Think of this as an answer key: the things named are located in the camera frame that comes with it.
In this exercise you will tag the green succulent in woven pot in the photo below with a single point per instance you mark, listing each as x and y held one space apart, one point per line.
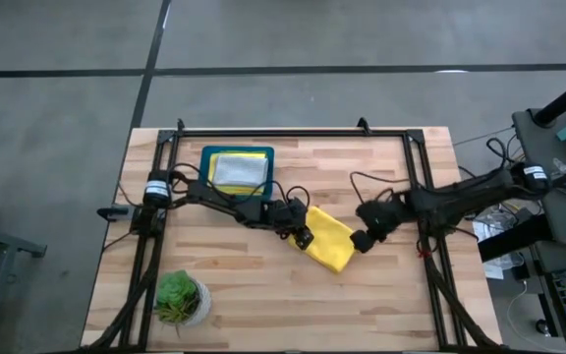
177 295

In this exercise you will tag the black desk leg bar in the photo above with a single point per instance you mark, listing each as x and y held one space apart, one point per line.
509 239

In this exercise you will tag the white paper sheets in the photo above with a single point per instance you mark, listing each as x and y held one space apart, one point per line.
487 231

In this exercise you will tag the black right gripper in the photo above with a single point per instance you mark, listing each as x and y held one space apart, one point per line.
383 216

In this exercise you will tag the clear plastic bag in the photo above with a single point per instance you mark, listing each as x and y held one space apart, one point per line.
563 167

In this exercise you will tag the grey desk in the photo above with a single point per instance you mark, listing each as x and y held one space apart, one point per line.
543 147
558 255

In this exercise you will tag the teal plastic bin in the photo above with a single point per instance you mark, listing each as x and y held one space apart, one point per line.
203 164

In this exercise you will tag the grey metal stand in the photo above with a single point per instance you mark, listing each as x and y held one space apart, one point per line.
3 238

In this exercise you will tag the black aluminium rig frame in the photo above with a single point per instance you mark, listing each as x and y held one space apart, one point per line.
288 133

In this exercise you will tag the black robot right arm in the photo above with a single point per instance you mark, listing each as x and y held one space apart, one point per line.
469 196

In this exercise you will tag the grey microfiber towel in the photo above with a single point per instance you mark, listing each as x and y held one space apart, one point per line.
241 169

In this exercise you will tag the yellow microfiber towel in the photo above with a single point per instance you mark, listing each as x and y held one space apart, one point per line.
211 169
329 241

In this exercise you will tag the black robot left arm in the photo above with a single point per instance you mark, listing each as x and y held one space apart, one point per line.
204 194

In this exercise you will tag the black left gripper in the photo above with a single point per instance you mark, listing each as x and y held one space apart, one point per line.
285 214

